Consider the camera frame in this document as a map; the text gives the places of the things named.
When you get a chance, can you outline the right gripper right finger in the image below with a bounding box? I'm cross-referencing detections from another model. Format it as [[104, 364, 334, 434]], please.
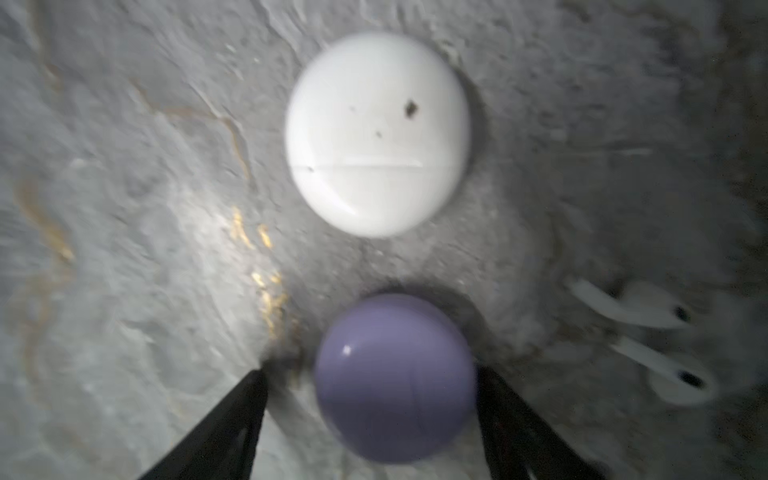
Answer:
[[476, 366, 604, 480]]

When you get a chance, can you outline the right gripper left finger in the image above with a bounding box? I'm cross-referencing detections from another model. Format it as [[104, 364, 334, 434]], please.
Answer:
[[141, 370, 269, 480]]

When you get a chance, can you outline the purple round earbud case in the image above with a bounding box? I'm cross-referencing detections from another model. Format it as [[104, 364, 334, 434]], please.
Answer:
[[314, 294, 477, 464]]

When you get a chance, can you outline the white round earbud case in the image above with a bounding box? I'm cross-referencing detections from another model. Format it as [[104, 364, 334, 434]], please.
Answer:
[[285, 32, 472, 238]]

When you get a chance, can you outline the white earbud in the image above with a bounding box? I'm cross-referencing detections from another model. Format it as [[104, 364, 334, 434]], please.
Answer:
[[566, 278, 693, 330], [610, 336, 719, 407]]

